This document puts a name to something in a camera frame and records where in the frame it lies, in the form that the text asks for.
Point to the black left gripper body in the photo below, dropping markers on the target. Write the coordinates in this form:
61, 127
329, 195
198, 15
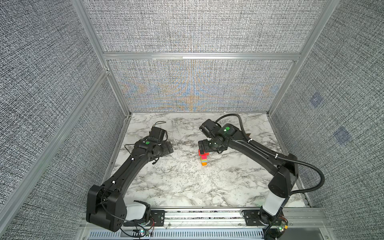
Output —
164, 149

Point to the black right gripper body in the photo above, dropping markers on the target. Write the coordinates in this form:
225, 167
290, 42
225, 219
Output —
209, 145

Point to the red wood cylinder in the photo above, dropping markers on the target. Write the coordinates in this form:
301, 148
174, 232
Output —
203, 154

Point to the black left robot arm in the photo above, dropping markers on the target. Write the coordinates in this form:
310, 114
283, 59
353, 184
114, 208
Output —
106, 207

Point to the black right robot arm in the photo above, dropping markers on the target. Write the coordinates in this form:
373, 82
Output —
284, 169

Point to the aluminium horizontal back bar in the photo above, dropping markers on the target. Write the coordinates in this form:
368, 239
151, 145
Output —
200, 56

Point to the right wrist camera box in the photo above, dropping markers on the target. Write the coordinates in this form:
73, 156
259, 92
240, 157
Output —
210, 128

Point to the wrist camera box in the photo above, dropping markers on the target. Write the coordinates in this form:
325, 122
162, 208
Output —
210, 128
157, 134

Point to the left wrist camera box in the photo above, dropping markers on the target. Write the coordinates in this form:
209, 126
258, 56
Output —
157, 134

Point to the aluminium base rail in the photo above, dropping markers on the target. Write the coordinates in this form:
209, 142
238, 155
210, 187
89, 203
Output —
217, 224

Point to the aluminium left wall bar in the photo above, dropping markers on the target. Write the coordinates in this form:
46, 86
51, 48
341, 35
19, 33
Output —
22, 191

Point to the aluminium corner post left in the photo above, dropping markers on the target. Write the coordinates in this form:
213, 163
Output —
90, 31

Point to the aluminium corner post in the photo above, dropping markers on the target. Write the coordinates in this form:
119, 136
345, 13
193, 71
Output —
320, 23
90, 31

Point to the aluminium corner post right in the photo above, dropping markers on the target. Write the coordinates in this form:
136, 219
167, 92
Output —
320, 23

